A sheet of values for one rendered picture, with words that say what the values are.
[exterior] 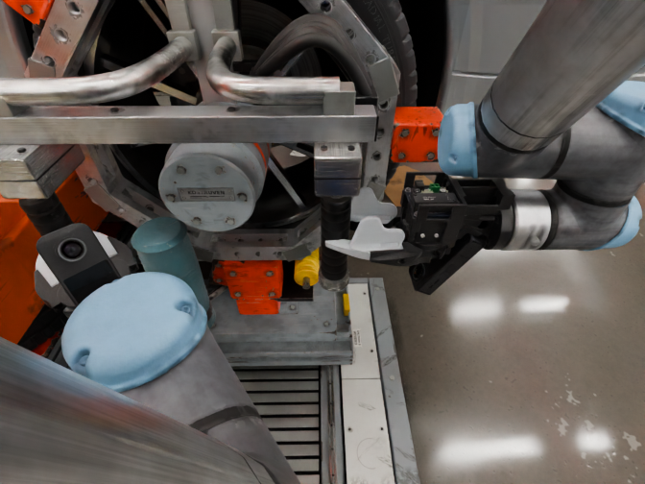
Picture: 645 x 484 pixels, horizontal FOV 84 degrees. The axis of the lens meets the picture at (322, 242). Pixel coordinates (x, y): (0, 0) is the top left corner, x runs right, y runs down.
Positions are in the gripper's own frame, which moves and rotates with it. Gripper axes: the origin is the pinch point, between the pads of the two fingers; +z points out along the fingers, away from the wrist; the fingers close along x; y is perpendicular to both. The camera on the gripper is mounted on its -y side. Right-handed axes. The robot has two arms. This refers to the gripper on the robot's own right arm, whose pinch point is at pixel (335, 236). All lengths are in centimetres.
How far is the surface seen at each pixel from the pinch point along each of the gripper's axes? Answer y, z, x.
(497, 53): 11, -32, -38
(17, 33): 15, 55, -40
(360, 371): -75, -11, -22
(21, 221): -15, 61, -23
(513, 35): 14, -34, -38
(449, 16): 17.2, -21.9, -38.7
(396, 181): -80, -45, -139
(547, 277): -82, -96, -66
